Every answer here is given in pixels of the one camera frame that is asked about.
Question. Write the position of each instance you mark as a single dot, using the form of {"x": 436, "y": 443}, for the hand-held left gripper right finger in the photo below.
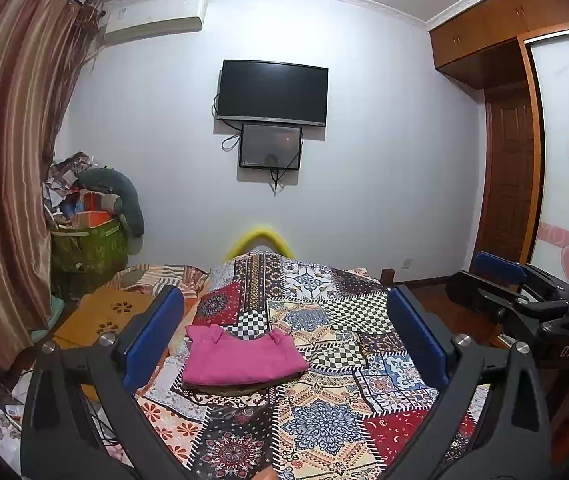
{"x": 414, "y": 335}

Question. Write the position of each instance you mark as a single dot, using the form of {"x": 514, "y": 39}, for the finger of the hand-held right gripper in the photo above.
{"x": 499, "y": 265}
{"x": 484, "y": 297}

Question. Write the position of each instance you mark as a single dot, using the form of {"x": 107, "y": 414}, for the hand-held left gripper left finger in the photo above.
{"x": 152, "y": 330}

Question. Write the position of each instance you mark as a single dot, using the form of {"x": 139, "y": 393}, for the pink pants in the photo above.
{"x": 244, "y": 360}

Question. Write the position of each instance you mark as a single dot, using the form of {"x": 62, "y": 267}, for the olive green pants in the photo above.
{"x": 244, "y": 391}

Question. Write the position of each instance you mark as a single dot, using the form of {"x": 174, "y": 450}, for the striped orange bedding cloth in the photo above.
{"x": 164, "y": 277}

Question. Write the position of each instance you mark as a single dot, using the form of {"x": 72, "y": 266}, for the teal cloth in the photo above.
{"x": 47, "y": 320}

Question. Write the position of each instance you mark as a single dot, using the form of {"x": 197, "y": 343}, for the patchwork patterned blanket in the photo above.
{"x": 324, "y": 410}

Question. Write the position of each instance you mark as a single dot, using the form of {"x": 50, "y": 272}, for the orange box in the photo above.
{"x": 94, "y": 219}

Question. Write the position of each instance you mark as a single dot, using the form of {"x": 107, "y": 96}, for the yellow curved foam piece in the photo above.
{"x": 262, "y": 235}

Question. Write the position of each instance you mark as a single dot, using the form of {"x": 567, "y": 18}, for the white sliding wardrobe door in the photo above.
{"x": 564, "y": 110}

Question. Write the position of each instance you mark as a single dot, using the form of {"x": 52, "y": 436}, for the crumpled white paper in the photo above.
{"x": 7, "y": 425}

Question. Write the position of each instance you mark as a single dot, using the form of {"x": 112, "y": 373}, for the striped red brown curtain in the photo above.
{"x": 9, "y": 160}

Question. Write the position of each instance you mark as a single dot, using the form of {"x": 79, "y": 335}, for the wooden overhead cabinet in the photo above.
{"x": 494, "y": 25}

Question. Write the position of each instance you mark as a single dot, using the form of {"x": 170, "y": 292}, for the white air conditioner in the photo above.
{"x": 154, "y": 17}

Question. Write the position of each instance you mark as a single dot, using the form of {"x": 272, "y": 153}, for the wooden bed post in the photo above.
{"x": 388, "y": 276}

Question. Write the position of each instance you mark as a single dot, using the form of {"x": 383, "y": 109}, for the small black wall monitor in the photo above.
{"x": 270, "y": 145}

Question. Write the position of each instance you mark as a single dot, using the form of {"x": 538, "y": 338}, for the black wall television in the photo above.
{"x": 272, "y": 92}

